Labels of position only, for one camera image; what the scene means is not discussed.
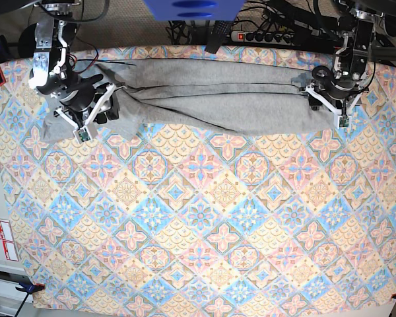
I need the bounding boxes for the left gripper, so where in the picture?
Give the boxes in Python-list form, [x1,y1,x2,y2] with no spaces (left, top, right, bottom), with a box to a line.
[308,81,360,111]

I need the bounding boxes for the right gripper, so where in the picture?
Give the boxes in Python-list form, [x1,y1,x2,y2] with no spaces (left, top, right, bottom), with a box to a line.
[57,84,119,124]

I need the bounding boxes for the grey T-shirt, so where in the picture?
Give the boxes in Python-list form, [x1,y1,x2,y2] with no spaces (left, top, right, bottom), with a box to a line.
[41,57,337,144]

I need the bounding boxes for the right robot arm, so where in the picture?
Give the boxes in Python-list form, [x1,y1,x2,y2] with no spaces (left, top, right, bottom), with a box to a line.
[29,1,119,129]

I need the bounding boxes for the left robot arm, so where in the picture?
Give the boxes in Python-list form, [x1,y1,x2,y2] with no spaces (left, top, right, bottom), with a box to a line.
[306,1,377,116]

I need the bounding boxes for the black power strip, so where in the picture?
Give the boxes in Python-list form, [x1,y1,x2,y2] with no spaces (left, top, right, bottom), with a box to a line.
[230,30,294,45]

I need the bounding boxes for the patterned tile tablecloth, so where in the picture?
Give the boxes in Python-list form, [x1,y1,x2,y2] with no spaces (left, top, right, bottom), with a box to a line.
[0,60,396,316]

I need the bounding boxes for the red white labels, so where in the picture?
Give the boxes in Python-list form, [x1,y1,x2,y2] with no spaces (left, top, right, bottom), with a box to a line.
[0,219,18,262]

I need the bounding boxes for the blue clamp bottom left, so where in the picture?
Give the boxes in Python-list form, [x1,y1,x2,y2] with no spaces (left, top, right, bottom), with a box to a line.
[15,282,45,295]

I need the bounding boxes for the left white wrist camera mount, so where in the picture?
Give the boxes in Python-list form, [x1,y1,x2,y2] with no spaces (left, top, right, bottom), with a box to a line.
[304,84,362,129]

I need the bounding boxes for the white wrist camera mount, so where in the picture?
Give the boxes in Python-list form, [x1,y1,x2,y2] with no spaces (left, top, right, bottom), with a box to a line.
[53,83,119,144]
[304,84,362,129]

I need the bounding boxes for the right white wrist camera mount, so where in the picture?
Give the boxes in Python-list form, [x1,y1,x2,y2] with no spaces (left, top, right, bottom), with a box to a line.
[53,83,119,144]

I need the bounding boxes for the blue plastic mount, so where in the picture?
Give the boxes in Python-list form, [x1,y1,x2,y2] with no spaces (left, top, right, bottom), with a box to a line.
[144,0,245,21]

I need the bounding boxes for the black remote-like bracket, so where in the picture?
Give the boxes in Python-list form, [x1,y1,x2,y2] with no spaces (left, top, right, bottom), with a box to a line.
[205,20,233,54]

